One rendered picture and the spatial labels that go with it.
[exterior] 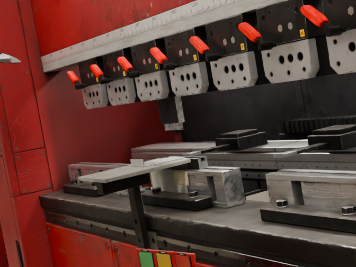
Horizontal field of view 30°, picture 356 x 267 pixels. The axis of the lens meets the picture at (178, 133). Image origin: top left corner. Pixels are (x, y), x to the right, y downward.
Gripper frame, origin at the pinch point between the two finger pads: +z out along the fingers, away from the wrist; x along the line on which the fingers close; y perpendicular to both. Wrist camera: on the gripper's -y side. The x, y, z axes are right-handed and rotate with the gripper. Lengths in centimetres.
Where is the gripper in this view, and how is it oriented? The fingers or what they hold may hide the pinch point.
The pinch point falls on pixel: (7, 87)
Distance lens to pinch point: 180.3
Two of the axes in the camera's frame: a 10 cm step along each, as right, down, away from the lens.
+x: 4.3, -8.9, 1.6
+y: 5.6, 1.2, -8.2
